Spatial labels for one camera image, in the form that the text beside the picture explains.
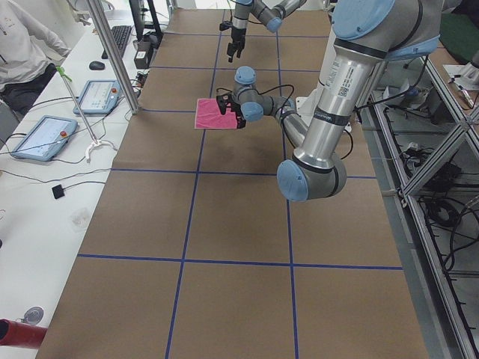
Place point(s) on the black computer mouse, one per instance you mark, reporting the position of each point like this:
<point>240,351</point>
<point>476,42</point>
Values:
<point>96,65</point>

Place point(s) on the aluminium frame rack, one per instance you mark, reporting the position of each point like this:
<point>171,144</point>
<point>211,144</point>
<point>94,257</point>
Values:
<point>422,124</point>

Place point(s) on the near blue teach pendant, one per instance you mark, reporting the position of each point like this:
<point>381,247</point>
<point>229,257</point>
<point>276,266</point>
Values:
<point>46,139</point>

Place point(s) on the small black square pad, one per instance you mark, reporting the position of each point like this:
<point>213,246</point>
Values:
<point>58,191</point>

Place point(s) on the black keyboard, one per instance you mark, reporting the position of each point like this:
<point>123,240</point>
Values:
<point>121,35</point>

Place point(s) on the blue teach pendant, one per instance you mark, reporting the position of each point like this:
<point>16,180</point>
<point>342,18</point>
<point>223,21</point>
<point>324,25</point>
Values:
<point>46,139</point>
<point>99,97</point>

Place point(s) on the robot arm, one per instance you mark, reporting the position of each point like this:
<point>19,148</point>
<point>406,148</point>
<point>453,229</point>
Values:
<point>365,33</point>
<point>270,17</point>

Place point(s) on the aluminium camera post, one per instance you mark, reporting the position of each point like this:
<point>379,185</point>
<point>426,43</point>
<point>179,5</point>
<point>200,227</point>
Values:
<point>106,37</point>

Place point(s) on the red cylinder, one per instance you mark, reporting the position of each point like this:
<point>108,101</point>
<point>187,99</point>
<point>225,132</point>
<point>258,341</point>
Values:
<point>21,335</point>

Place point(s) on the white stand with thin rod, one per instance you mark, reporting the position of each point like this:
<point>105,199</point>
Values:
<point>95,141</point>

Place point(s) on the far blue teach pendant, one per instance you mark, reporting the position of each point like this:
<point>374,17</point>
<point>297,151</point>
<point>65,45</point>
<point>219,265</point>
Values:
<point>99,97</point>

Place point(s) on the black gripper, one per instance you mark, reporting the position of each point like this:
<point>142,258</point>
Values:
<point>235,36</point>
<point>236,111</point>

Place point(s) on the round metal tape dispenser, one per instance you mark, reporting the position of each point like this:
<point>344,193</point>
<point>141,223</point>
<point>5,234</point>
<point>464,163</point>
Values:
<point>32,316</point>

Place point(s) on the seated person in grey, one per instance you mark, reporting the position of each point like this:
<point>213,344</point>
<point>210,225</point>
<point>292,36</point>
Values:
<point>25,68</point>

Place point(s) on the pink towel with grey hem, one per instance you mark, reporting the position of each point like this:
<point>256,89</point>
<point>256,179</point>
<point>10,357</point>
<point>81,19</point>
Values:
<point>208,116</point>

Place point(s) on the black box with label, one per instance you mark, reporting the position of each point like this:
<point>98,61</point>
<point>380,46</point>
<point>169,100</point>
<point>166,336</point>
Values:
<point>143,56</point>

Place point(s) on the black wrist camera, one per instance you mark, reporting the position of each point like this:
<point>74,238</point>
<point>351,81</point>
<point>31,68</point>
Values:
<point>224,102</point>
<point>225,25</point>

